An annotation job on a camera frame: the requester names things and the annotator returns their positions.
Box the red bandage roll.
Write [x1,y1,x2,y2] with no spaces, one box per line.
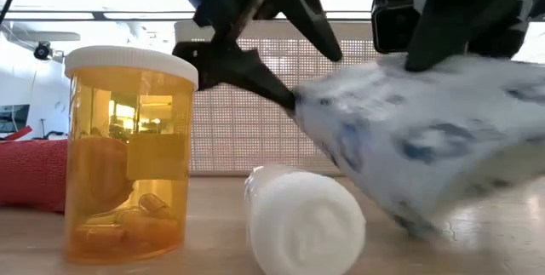
[0,138,70,215]

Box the white perforated plastic basket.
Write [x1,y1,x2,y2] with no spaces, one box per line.
[173,19,384,178]

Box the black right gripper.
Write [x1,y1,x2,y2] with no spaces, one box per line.
[404,0,545,73]

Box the dark wall monitor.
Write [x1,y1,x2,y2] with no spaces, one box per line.
[0,104,31,134]

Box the white pouch with blue crosses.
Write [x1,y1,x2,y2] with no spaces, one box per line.
[291,53,545,242]

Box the orange pill bottle white cap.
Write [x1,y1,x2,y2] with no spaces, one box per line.
[63,44,200,266]

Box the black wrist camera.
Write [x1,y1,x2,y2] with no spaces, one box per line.
[370,0,422,54]

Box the black round ceiling camera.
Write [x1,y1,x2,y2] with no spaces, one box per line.
[33,40,55,62]

